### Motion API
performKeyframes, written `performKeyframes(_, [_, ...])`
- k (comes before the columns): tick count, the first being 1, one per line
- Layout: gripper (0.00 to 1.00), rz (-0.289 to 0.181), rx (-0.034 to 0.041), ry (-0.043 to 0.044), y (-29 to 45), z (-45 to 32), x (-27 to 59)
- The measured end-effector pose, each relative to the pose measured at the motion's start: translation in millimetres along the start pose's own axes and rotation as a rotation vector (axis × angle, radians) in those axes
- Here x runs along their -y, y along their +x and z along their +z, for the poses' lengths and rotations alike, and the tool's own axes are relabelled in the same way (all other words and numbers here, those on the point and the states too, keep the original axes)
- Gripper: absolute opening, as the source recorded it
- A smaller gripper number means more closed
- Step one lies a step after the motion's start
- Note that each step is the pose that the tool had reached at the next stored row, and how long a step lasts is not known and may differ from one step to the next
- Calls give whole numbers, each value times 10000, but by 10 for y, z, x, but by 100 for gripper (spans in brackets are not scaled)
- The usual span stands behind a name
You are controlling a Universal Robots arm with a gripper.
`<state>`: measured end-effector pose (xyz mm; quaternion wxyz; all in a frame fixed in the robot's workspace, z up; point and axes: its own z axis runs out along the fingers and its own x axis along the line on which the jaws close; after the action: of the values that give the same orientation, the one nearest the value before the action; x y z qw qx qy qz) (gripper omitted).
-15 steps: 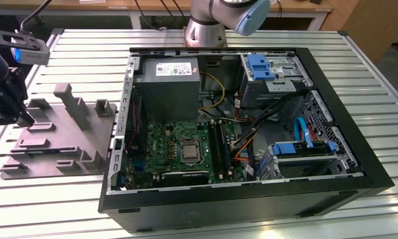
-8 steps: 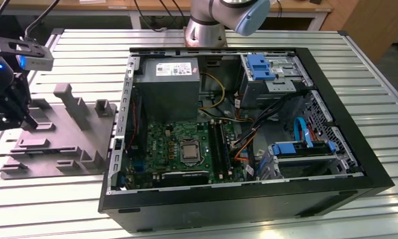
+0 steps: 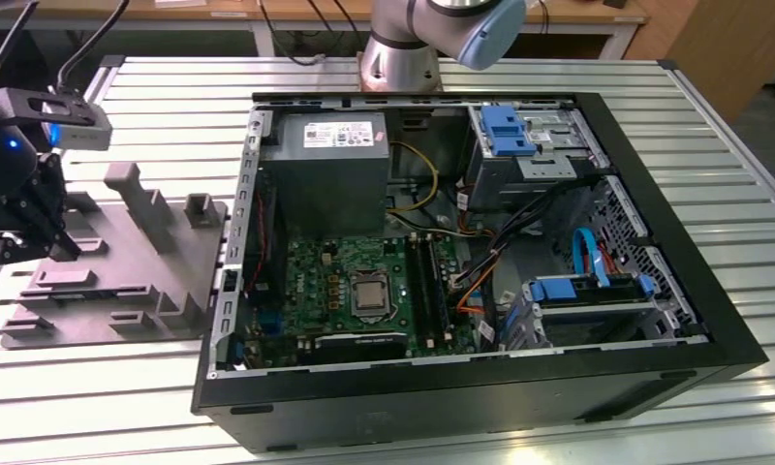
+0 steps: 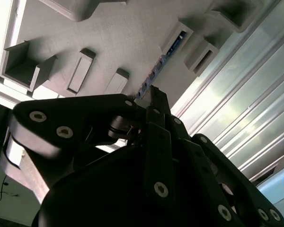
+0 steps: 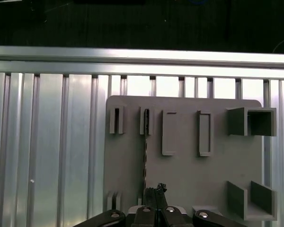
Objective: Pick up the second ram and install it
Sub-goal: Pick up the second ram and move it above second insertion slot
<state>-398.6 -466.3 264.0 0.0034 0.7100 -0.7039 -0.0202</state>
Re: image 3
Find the grey power supply unit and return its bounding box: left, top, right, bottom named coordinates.
left=262, top=113, right=393, bottom=238

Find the yellow wire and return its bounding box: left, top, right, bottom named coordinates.
left=387, top=139, right=442, bottom=213

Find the black open PC case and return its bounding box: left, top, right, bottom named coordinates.
left=190, top=91, right=771, bottom=454

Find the CPU socket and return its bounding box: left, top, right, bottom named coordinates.
left=347, top=266, right=399, bottom=326

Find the blue flat data cable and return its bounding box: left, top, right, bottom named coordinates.
left=572, top=226, right=616, bottom=287

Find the black graphics card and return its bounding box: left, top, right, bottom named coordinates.
left=313, top=331, right=410, bottom=363

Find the blue plastic drive bracket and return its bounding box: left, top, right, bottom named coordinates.
left=481, top=105, right=536, bottom=157

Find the black cable bundle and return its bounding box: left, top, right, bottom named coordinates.
left=452, top=176, right=606, bottom=290

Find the red black twisted wire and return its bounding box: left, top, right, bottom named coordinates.
left=242, top=186, right=279, bottom=297

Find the orange wire bundle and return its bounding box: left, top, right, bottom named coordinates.
left=456, top=275, right=493, bottom=319

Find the grey plastic parts rack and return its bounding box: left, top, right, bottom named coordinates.
left=0, top=162, right=234, bottom=350

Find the silver CPU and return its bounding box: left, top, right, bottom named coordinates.
left=353, top=282, right=389, bottom=312

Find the hard disk in blue carrier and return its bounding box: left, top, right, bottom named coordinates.
left=529, top=273, right=654, bottom=307

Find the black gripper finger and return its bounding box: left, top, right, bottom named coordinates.
left=12, top=152, right=83, bottom=263
left=0, top=231, right=51, bottom=265

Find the green motherboard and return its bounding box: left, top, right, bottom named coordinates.
left=277, top=232, right=490, bottom=367

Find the black camera cable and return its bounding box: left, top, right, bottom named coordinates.
left=56, top=0, right=133, bottom=98
left=0, top=0, right=40, bottom=91

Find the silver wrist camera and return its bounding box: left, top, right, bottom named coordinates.
left=42, top=99, right=115, bottom=151

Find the wooden cabinet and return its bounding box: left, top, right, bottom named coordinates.
left=624, top=0, right=775, bottom=125

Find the silver metal drive cage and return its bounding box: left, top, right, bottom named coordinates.
left=466, top=104, right=616, bottom=209

